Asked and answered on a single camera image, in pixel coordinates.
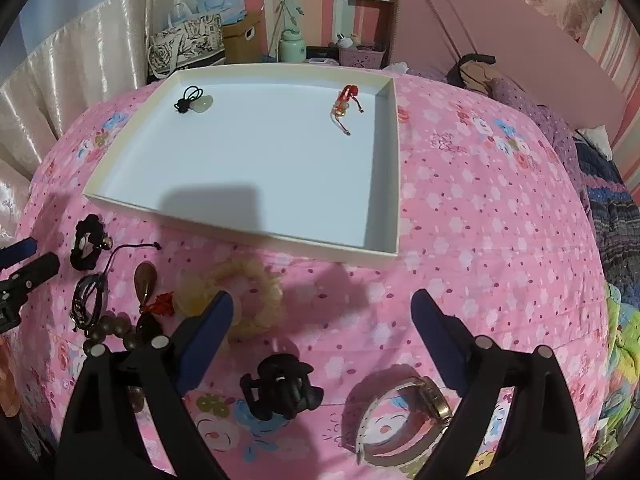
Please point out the black hair claw clip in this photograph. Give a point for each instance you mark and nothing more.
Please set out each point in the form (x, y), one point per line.
(280, 385)

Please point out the green cartoon blanket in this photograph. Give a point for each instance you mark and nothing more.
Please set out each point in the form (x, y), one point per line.
(620, 360)

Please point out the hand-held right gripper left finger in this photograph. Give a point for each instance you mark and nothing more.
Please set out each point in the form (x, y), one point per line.
(210, 330)

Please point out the red knot charm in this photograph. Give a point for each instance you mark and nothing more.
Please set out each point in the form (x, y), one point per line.
(162, 305)

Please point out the brown cardboard box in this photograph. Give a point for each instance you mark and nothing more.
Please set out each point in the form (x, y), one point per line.
(240, 45)

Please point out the pink padded headboard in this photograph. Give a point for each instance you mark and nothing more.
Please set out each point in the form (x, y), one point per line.
(500, 20)

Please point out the black scrunchie with bell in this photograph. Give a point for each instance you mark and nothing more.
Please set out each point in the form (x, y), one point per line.
(79, 257)

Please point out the floral print tote bag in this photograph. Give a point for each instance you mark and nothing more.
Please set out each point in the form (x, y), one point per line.
(185, 45)

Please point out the cream yellow scrunchie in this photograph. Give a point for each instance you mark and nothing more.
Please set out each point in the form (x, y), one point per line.
(260, 280)

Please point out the mint green bottle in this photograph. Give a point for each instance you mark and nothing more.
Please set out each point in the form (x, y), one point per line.
(292, 50)

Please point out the white cloth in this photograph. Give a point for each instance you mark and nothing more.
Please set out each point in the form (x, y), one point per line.
(597, 140)

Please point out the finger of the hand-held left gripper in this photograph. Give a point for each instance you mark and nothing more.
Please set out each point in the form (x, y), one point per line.
(32, 270)
(20, 251)

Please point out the purple dotted pillow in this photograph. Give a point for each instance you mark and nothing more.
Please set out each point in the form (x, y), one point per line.
(540, 110)

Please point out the light blue paper bag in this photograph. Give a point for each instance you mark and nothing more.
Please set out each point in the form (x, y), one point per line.
(220, 5)

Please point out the dark blue patterned blanket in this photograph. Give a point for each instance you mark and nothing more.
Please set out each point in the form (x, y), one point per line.
(610, 210)

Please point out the cream satin curtain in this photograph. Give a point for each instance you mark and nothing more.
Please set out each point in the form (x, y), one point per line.
(75, 60)

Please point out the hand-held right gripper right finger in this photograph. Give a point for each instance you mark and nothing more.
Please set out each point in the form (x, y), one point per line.
(440, 340)

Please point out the purple plastic basket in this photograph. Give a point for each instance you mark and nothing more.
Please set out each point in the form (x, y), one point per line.
(360, 57)

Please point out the white shallow tray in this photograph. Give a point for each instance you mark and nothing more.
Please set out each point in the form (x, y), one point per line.
(250, 160)

